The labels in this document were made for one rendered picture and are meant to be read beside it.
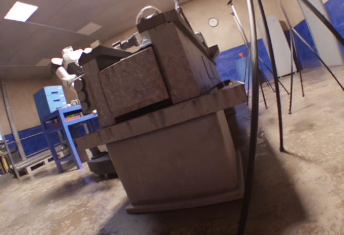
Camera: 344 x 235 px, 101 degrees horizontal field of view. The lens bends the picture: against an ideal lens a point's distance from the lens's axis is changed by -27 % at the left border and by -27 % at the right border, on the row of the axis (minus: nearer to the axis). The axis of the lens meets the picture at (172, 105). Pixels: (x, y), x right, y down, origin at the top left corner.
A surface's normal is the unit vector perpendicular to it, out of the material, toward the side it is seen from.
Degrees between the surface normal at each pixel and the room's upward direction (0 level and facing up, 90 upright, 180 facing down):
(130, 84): 90
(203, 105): 90
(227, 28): 90
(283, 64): 90
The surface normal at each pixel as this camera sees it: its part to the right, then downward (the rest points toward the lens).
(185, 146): -0.28, 0.14
